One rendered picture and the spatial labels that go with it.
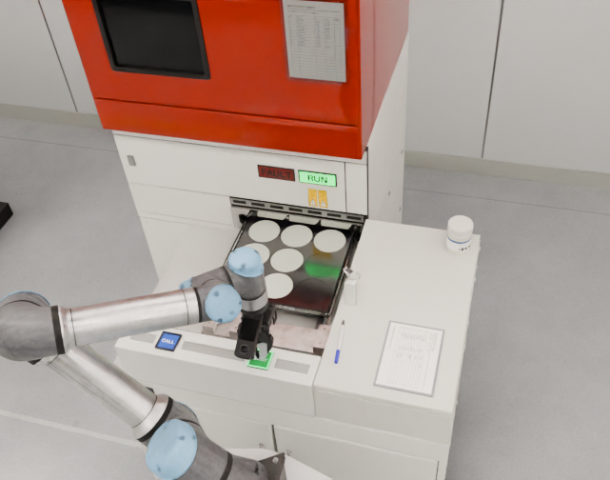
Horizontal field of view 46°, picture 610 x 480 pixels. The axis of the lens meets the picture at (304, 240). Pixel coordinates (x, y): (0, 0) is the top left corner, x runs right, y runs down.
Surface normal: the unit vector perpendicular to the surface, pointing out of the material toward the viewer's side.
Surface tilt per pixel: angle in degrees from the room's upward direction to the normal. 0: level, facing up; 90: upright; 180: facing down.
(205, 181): 90
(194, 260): 0
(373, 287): 0
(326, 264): 0
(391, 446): 90
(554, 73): 90
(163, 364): 90
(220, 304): 57
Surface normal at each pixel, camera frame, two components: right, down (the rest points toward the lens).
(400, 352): -0.07, -0.71
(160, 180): -0.27, 0.68
